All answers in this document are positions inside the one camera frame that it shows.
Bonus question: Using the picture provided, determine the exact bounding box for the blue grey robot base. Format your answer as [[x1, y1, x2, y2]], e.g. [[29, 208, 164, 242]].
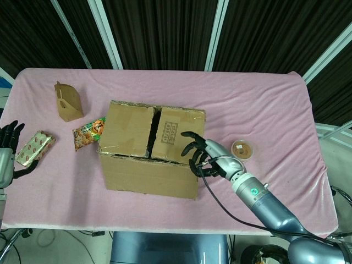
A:
[[109, 231, 229, 264]]

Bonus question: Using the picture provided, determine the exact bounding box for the white frame rail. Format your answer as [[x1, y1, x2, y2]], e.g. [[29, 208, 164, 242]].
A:
[[315, 123, 352, 140]]

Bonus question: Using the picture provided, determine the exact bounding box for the round orange lidded cup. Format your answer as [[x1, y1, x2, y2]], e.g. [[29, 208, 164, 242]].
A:
[[230, 139, 257, 163]]

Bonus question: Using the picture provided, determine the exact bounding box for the blue white box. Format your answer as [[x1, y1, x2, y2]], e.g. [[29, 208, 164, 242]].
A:
[[0, 67, 15, 97]]

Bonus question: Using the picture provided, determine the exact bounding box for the gold foil wrapped packet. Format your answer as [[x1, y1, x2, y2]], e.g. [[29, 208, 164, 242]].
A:
[[15, 130, 57, 169]]

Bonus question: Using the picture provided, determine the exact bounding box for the thin white frame post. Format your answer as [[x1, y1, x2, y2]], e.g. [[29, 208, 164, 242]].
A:
[[50, 0, 92, 69]]

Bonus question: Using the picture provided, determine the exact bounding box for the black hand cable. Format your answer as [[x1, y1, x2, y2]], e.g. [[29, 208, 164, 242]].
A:
[[197, 161, 339, 246]]

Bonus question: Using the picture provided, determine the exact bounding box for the green orange snack packet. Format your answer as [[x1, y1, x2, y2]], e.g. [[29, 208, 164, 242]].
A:
[[72, 117, 107, 151]]

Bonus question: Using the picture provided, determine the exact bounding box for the chrome stand leg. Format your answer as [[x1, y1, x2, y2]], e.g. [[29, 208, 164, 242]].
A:
[[0, 228, 27, 264]]

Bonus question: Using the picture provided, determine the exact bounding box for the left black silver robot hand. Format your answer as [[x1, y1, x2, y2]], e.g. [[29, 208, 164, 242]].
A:
[[0, 120, 39, 190]]

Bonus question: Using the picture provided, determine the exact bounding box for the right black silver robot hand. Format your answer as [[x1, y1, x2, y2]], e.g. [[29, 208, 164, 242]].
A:
[[180, 131, 246, 179]]

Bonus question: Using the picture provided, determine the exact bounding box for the kraft paper takeaway box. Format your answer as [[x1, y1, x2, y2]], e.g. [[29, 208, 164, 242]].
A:
[[54, 80, 84, 123]]

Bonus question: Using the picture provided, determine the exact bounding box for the large cardboard box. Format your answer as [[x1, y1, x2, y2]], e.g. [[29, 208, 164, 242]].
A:
[[96, 100, 207, 201]]

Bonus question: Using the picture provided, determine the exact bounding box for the black waste bin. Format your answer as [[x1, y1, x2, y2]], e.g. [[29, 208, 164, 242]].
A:
[[241, 244, 291, 264]]

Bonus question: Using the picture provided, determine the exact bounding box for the wide white frame post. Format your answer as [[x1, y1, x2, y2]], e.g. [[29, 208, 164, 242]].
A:
[[87, 0, 124, 70]]

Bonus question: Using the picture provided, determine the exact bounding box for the pink table cloth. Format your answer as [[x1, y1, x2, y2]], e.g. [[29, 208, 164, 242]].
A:
[[0, 67, 339, 238]]

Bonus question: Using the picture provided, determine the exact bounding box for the black floor cable with plug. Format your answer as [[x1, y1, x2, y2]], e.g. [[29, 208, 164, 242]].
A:
[[78, 230, 106, 238]]

